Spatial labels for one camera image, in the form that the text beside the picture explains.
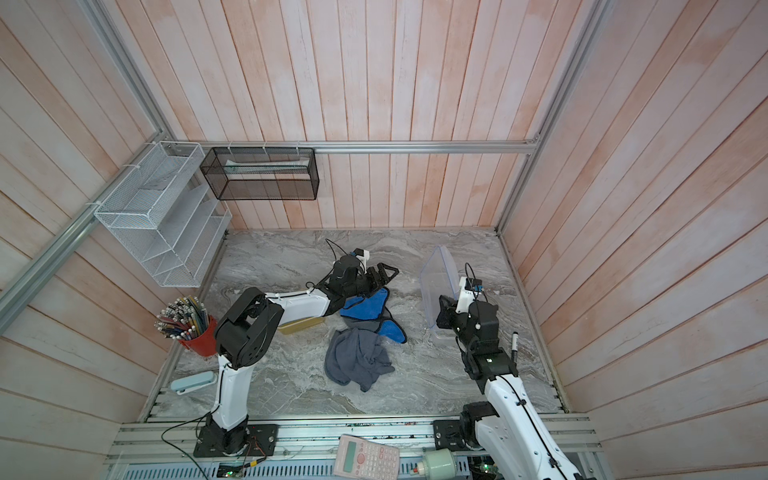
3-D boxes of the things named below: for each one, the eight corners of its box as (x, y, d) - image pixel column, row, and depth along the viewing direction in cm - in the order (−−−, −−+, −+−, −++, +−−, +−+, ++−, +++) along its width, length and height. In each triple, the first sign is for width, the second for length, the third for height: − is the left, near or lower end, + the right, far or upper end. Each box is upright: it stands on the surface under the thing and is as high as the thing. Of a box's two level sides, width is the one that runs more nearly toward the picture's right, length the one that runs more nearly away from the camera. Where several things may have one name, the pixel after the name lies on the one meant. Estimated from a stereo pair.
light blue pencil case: (179, 397, 82) (170, 392, 79) (180, 387, 84) (171, 382, 80) (217, 383, 84) (210, 378, 81) (217, 374, 86) (210, 369, 83)
